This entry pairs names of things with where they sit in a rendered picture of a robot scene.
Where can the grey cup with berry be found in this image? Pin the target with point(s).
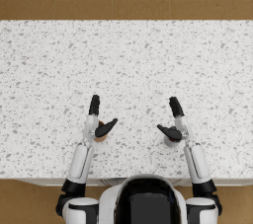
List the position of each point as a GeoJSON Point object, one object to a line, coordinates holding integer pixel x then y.
{"type": "Point", "coordinates": [169, 139]}

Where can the brown cup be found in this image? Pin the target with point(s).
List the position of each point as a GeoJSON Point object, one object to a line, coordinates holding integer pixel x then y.
{"type": "Point", "coordinates": [101, 134]}

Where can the robot body dark round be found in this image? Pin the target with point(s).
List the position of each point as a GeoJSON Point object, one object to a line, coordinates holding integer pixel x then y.
{"type": "Point", "coordinates": [147, 200]}

